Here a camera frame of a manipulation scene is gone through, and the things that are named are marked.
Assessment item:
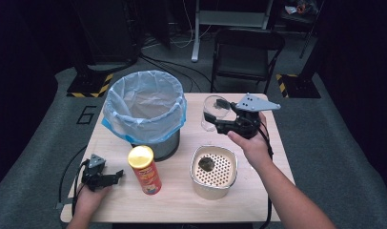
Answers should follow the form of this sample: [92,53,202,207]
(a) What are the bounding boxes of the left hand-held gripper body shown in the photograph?
[81,154,116,192]

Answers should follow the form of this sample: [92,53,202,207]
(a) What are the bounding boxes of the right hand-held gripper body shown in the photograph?
[214,93,281,140]

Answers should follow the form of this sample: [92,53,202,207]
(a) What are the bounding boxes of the clear glass cup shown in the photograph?
[200,94,233,133]

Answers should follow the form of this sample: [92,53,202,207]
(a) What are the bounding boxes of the dark wet tea clump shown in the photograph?
[197,156,215,173]

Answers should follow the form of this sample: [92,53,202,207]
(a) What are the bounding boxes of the beige strainer container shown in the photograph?
[190,145,239,200]

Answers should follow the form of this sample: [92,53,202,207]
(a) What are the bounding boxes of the person's left hand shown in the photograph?
[74,185,113,220]

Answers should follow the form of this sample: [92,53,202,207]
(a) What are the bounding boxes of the person's right hand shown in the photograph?
[227,112,274,173]

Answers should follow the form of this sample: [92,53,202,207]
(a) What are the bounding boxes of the red chip can gold lid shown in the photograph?
[127,145,163,196]

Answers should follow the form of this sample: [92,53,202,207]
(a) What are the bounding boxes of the black folding chair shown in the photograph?
[210,28,286,95]

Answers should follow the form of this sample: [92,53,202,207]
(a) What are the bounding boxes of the bin with blue bag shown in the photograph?
[101,70,188,146]

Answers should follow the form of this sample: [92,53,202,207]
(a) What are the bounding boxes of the grey metal trash can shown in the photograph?
[132,128,181,162]

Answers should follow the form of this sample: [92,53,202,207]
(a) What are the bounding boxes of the yellow black striped stand base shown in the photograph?
[66,73,114,99]
[275,73,321,99]

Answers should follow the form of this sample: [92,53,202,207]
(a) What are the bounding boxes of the black cabinet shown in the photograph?
[71,0,142,69]

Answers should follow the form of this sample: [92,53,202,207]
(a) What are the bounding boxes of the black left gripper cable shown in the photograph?
[71,159,90,218]

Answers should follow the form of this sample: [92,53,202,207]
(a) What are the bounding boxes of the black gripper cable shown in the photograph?
[259,123,275,229]
[71,159,90,218]

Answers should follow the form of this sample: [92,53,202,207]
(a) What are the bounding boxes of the black floor cable bundle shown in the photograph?
[138,52,214,94]

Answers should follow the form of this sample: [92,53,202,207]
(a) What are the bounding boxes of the white desk frame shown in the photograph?
[191,0,274,63]

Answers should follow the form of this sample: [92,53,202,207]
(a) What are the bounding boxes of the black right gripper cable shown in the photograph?
[259,123,275,229]

